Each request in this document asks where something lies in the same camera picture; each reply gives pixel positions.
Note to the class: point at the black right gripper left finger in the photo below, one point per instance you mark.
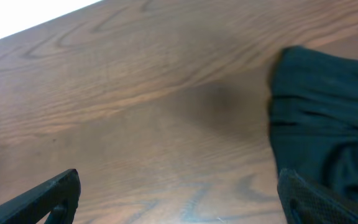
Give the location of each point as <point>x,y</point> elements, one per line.
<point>56,199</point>

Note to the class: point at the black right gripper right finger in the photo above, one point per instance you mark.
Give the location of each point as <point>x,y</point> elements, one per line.
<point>305,201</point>

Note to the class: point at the black garment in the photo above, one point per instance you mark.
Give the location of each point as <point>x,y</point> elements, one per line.
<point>313,118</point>

